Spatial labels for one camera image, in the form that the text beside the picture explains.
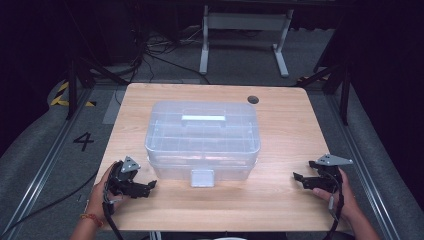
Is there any left hand-held gripper cable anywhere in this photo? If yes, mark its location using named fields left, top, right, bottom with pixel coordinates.
left=101, top=191, right=125, bottom=240

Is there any metal floor rail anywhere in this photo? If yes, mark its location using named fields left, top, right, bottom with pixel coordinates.
left=0, top=89, right=96, bottom=239
left=324, top=93, right=403, bottom=240

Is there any long black floor cable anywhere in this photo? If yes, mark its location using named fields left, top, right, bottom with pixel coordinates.
left=0, top=168, right=101, bottom=238

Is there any person's right hand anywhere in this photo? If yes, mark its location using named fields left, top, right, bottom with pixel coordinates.
left=312, top=167, right=363, bottom=223

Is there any right hand-held gripper cable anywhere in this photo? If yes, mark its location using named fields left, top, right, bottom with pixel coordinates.
left=320, top=168, right=346, bottom=240

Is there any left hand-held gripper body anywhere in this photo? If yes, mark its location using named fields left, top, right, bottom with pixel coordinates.
left=105, top=155, right=142, bottom=202

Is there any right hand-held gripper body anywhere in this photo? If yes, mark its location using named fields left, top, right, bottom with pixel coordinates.
left=315, top=153, right=354, bottom=194

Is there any person's left hand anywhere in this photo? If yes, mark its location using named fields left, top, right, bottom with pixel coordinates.
left=86, top=162, right=130, bottom=223

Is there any tangle of black floor cables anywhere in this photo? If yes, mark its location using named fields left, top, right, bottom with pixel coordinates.
left=128, top=28, right=212, bottom=86

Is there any clear plastic storage box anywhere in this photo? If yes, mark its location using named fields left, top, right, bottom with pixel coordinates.
left=144, top=100, right=262, bottom=189

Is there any black tripod stand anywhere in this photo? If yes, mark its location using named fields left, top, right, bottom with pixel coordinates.
left=297, top=59, right=352, bottom=127
left=64, top=56, right=130, bottom=121

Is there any orange beaded bracelet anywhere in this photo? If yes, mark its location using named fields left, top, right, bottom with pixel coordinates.
left=79, top=213, right=105, bottom=228

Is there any hand-held gripper cable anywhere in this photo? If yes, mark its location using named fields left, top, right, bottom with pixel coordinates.
left=101, top=191, right=125, bottom=240
left=320, top=168, right=346, bottom=240

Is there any white metal desk frame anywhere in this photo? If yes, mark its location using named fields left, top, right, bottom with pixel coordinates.
left=198, top=4, right=295, bottom=79

